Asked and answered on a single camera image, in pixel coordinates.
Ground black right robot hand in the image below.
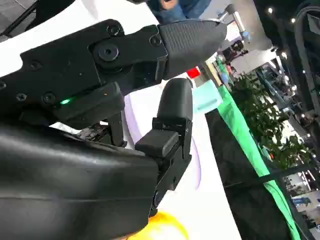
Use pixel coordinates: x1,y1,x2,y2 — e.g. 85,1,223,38
0,18,228,240

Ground lilac plate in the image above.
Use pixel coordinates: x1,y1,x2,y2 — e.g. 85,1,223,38
123,81,203,193

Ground orange and white bread roll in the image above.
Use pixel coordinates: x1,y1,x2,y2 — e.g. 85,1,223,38
127,211,190,240

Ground pale green mug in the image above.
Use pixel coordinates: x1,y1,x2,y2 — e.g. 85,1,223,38
193,79,223,115

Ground red box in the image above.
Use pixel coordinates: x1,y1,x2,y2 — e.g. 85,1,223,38
186,66,202,80

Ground black cloth panel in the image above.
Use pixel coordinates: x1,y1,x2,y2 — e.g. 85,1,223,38
204,109,296,240

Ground green cloth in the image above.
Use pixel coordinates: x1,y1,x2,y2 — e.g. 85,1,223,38
216,83,302,240

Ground green leafy plant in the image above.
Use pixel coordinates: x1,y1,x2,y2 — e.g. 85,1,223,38
231,72,316,171

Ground person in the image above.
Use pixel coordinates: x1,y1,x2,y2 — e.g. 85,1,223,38
146,0,212,26

